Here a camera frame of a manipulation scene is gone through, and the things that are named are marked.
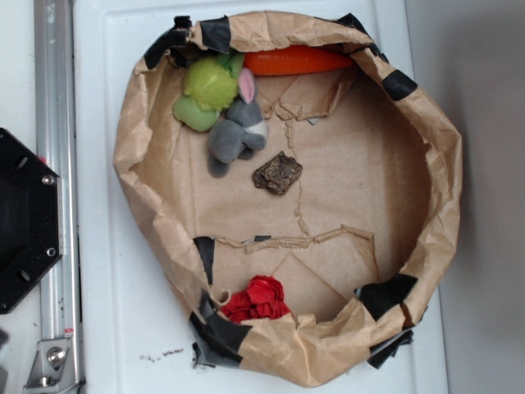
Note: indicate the green plush toy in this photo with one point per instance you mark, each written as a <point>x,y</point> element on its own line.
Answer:
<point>209,88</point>

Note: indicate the red crumpled paper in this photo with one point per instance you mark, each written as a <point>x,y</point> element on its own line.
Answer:
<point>262,298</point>

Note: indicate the metal corner bracket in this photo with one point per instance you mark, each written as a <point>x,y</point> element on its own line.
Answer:
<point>56,368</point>

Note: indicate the dark brown rock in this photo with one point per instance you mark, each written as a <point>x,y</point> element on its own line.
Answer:
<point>278,174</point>

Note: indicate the brown paper bag enclosure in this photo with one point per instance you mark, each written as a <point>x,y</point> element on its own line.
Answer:
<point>359,242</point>

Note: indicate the aluminium extrusion rail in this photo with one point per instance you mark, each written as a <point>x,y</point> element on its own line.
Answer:
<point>55,136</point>

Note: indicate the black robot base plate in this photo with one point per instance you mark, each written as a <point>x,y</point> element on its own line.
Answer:
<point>30,225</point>

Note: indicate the orange plastic carrot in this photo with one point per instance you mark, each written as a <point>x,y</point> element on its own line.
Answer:
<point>295,60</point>

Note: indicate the white tray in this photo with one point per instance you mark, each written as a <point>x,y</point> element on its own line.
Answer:
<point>137,338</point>

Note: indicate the grey plush bunny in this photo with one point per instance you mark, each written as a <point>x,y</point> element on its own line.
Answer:
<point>241,133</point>

